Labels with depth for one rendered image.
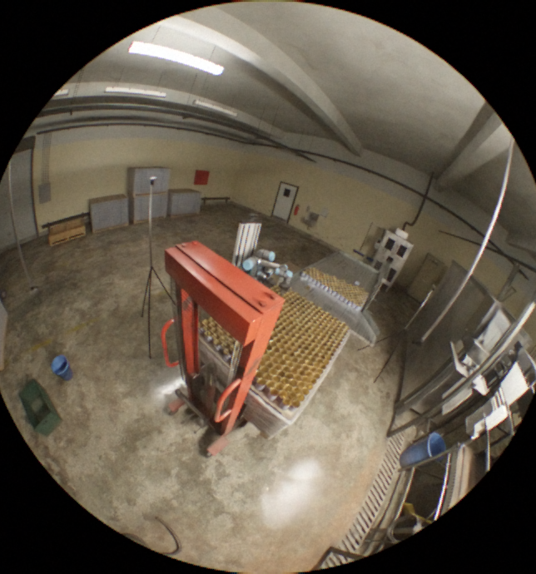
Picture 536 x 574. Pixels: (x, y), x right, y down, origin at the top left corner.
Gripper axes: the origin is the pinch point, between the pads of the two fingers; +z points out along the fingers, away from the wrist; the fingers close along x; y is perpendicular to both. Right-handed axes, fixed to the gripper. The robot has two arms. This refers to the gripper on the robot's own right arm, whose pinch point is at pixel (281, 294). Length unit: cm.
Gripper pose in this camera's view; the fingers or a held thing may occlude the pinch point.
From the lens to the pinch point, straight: 234.6
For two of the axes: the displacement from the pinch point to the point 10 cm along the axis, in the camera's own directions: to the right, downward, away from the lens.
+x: -7.6, -5.1, 4.1
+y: 5.9, -2.8, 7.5
